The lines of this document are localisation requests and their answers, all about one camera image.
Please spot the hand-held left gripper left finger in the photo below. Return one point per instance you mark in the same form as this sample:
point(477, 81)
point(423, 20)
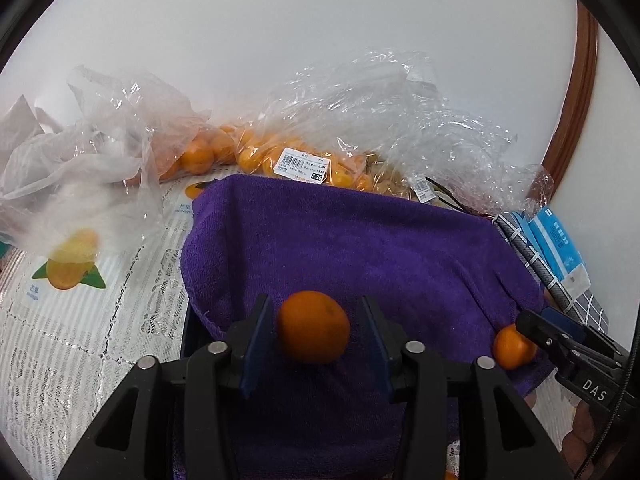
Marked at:
point(254, 355)

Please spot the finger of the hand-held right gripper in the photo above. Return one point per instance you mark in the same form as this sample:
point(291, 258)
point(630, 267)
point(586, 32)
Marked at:
point(531, 329)
point(562, 320)

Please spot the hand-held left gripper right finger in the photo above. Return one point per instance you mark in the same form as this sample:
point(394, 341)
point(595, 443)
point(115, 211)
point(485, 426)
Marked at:
point(378, 350)

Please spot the small tangerine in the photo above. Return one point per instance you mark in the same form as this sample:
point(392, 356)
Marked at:
point(511, 347)

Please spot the large orange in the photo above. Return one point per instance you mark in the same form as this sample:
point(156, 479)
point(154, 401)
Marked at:
point(313, 326)

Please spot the person's right hand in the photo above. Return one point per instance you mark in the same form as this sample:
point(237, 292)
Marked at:
point(576, 452)

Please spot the grey checked cloth case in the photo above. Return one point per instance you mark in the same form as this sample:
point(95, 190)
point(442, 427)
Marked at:
point(545, 280)

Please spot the blue tissue packet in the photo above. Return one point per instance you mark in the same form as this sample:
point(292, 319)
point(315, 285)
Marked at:
point(557, 245)

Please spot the purple towel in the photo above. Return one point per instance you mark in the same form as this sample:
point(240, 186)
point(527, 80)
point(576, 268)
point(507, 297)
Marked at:
point(350, 245)

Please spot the pile of bagged kumquats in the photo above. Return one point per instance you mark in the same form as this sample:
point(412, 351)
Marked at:
point(260, 155)

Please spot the bunch of bagged tangerines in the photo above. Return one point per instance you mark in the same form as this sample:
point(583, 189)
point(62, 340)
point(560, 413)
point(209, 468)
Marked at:
point(197, 156)

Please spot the large labelled clear bag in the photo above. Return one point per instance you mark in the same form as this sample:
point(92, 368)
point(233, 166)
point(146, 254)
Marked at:
point(400, 120)

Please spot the crumpled clear plastic bag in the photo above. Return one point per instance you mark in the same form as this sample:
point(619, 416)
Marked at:
point(110, 150)

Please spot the white plastic bag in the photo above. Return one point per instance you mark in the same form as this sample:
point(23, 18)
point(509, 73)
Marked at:
point(20, 145)

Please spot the brown wooden door frame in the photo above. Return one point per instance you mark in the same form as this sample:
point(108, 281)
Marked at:
point(575, 105)

